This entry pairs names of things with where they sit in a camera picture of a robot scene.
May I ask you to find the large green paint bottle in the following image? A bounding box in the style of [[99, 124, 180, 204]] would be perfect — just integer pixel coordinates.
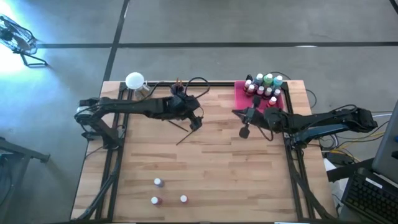
[[262, 73, 274, 88]]

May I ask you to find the grey laptop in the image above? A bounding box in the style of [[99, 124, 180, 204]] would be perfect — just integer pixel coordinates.
[[371, 99, 398, 184]]

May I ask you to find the pink plastic bin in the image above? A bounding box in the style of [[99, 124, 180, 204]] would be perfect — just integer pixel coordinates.
[[233, 80, 285, 114]]

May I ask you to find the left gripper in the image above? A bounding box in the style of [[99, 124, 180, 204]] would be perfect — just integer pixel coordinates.
[[164, 95, 203, 131]]

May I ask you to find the black floor fan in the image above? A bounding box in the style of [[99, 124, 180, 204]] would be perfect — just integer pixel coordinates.
[[0, 14, 49, 68]]

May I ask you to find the grey metal cart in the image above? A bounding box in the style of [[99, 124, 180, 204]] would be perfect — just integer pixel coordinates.
[[0, 136, 51, 224]]

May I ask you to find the black left wrist camera cable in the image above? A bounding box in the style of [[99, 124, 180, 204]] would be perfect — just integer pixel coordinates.
[[183, 77, 211, 100]]

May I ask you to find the black power brick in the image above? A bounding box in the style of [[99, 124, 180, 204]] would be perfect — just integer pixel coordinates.
[[328, 151, 354, 166]]

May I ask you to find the thin black cable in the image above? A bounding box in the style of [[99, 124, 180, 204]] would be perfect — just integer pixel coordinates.
[[269, 71, 318, 109]]

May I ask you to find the white globe table lamp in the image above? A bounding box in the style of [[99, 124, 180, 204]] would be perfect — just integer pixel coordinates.
[[125, 72, 154, 101]]

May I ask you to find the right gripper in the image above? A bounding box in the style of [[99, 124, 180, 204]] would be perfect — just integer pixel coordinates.
[[231, 95, 282, 139]]

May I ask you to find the lilac plastic cup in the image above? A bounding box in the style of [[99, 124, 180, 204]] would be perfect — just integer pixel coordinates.
[[169, 82, 187, 98]]

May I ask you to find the yellow cable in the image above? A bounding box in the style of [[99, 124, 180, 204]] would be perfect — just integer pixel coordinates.
[[331, 130, 386, 156]]

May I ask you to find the black keyboard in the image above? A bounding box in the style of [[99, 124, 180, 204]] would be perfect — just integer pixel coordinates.
[[341, 167, 398, 224]]

